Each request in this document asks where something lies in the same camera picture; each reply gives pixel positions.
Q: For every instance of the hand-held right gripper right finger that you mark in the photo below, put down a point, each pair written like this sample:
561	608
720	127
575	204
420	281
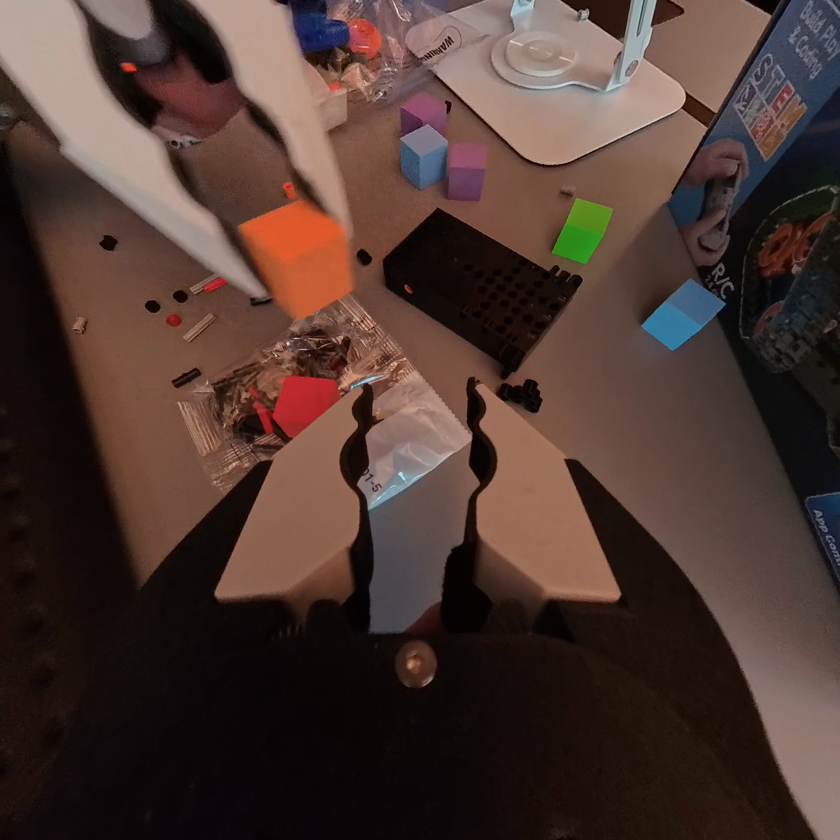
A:
544	525

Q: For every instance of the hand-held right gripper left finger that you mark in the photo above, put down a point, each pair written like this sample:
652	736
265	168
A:
295	525

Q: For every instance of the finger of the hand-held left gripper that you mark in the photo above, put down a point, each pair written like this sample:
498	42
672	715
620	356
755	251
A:
98	144
289	85

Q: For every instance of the red foam cube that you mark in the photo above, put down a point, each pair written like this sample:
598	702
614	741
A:
305	407

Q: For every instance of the purple foam cube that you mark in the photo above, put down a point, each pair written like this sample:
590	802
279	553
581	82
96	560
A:
423	111
467	170

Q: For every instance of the blue foam cube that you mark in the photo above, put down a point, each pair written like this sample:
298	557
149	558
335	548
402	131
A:
423	157
682	315

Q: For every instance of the orange foam cube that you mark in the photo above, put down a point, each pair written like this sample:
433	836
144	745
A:
295	262

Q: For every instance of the green foam cube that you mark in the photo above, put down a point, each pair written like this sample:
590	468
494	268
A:
583	229

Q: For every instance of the black connector cluster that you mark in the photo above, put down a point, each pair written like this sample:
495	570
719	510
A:
520	396

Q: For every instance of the clear bag of building parts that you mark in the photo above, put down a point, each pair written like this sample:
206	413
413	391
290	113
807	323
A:
413	433

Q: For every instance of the clear printed plastic bag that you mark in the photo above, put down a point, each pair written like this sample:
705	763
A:
433	39

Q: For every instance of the grey axle rod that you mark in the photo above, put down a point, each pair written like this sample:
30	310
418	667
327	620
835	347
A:
199	327
199	287

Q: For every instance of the red short pin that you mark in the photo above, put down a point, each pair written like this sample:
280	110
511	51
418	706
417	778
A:
215	284

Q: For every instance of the black long pin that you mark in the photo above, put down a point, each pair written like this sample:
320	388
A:
186	377

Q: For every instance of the black perforated building plate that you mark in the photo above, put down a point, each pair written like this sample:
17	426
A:
472	289

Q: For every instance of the white book stand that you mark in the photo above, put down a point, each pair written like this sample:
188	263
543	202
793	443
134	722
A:
558	131

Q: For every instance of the blue toy robot box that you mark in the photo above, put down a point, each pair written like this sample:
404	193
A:
774	262

